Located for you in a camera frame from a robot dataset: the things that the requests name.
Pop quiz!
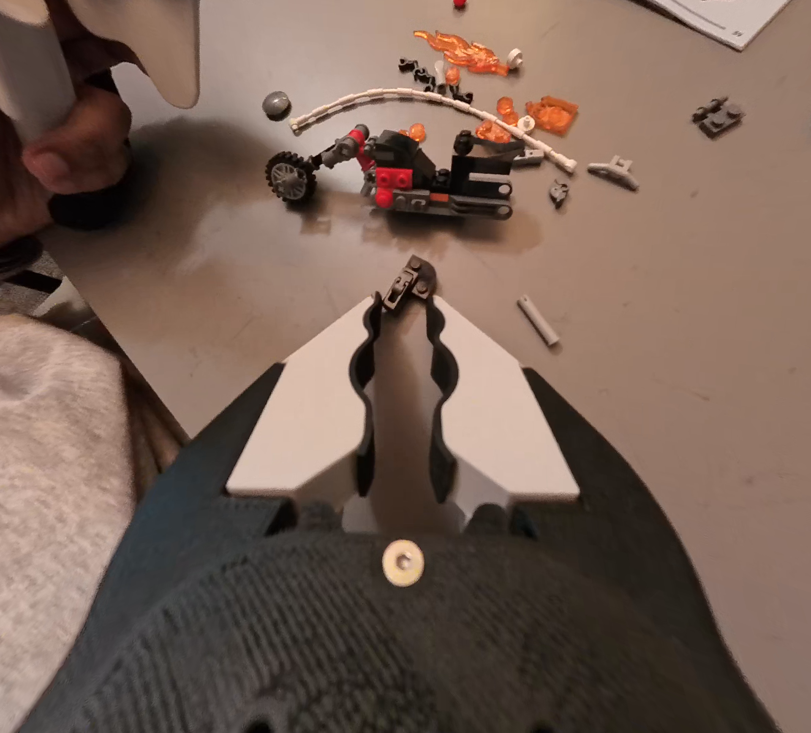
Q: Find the large orange flame piece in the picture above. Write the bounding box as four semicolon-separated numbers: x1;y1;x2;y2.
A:
413;29;512;78

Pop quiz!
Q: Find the person's left hand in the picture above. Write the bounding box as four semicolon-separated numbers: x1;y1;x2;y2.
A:
0;0;147;247

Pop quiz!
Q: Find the black lego wheel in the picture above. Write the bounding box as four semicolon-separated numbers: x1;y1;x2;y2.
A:
264;151;317;204

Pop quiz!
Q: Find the dark grey lego plate piece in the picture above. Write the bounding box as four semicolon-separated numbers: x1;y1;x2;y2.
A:
691;96;746;140

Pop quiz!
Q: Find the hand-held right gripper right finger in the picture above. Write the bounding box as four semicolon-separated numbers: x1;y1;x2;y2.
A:
425;295;582;528

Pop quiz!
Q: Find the black red lego motorcycle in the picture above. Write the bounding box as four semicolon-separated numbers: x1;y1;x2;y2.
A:
264;124;528;223

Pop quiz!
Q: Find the light grey bracket piece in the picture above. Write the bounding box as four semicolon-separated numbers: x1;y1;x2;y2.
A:
587;155;640;192

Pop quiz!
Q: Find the orange faceted lego piece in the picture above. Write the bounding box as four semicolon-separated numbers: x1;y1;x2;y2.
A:
525;96;580;136

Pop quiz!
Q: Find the white lego chain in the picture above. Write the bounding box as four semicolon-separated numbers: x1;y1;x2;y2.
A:
289;87;579;175

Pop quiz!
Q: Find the dark grey lego hinge piece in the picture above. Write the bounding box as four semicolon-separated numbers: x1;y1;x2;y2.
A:
381;254;438;312

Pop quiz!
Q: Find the light grey lego pin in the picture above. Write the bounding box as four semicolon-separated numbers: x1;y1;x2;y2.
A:
516;294;561;347

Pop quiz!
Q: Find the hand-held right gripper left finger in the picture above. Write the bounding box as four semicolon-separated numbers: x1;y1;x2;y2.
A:
225;293;382;532

